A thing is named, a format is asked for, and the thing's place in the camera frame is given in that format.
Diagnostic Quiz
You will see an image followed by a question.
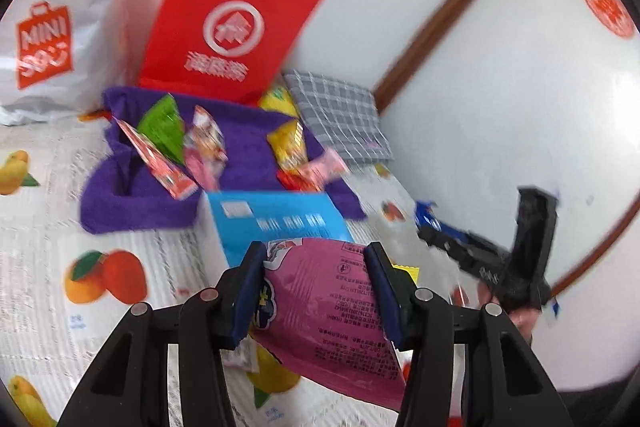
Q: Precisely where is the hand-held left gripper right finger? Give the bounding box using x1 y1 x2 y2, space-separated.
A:
364 242 576 427

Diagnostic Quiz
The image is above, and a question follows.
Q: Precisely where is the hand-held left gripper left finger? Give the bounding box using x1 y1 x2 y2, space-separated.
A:
57 241 268 427

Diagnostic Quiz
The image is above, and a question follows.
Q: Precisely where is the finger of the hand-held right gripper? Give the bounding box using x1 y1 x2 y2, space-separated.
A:
413 200 444 233

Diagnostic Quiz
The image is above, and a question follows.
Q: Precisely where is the magenta snack packet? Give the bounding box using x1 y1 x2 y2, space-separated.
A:
250 237 409 413

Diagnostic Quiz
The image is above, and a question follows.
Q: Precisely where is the small pink candy packet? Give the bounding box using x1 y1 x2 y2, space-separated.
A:
299 148 350 189

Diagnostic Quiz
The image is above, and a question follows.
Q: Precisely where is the person's right hand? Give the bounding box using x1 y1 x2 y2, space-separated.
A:
476 282 539 344

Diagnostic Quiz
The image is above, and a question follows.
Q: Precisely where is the small yellow packet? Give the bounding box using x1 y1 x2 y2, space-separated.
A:
392 263 421 284

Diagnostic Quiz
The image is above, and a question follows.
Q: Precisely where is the blue tissue pack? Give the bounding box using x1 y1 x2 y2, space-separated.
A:
197 190 359 269

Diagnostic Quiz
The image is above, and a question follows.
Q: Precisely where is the small red snack packet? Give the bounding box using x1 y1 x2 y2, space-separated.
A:
276 169 309 192

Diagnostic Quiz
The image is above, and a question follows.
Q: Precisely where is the pink snack packet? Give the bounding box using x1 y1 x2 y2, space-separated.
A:
185 154 222 192

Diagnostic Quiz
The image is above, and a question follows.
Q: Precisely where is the grey checked cloth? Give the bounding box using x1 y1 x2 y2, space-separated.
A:
282 70 394 168

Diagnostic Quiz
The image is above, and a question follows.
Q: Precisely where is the purple towel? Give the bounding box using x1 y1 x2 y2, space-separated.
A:
80 85 369 236

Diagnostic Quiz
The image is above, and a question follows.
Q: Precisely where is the yellow snack packet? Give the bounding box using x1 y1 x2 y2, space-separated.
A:
257 87 300 118
267 120 307 173

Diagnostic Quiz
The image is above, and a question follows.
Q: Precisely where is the long strawberry print packet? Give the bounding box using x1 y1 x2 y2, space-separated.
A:
112 117 199 200

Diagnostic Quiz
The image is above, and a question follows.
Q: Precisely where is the pizza print snack packet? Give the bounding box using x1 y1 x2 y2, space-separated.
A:
182 105 229 168

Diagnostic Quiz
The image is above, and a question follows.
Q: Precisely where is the green snack packet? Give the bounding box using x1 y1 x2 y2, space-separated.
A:
136 94 187 166

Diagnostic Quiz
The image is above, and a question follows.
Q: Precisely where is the fruit print bed sheet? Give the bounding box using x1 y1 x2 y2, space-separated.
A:
0 107 453 427

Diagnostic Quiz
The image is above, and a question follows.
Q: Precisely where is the red round door ornament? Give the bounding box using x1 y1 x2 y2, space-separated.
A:
579 0 637 39

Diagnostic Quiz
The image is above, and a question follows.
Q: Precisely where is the red paper bag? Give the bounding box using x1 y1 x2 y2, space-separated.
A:
137 0 329 106

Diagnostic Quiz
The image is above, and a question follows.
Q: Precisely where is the brown wooden door frame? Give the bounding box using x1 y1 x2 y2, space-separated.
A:
372 0 640 299

